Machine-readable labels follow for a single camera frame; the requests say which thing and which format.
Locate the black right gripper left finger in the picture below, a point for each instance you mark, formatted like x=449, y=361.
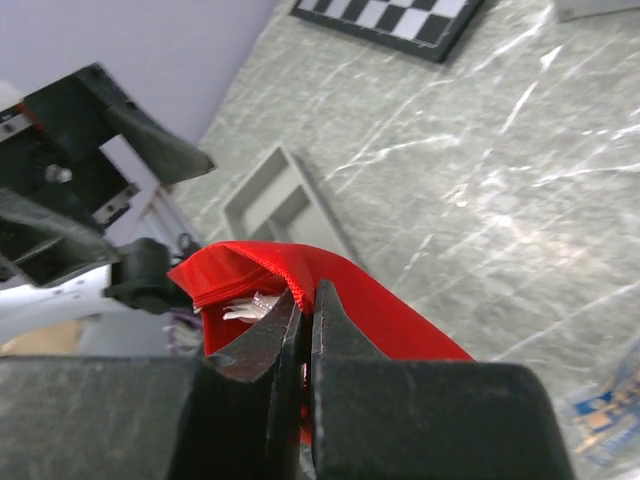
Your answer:
x=230, y=415

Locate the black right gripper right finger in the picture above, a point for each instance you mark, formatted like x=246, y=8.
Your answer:
x=379, y=418

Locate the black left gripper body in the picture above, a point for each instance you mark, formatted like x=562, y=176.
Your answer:
x=61, y=192

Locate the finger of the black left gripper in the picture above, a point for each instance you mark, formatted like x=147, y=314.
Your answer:
x=169, y=157

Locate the red fabric zipper pouch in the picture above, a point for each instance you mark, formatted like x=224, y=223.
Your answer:
x=223, y=272

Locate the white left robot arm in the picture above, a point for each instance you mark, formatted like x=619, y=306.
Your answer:
x=152, y=236

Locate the grey divided plastic tray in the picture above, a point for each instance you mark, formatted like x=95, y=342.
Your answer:
x=279, y=202

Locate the white gauze pad packet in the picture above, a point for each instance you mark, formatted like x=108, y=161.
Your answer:
x=603, y=418

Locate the black and white chessboard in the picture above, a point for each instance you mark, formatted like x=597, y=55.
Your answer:
x=428, y=29

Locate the grey metal first-aid case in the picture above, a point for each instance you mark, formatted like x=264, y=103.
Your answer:
x=568, y=10

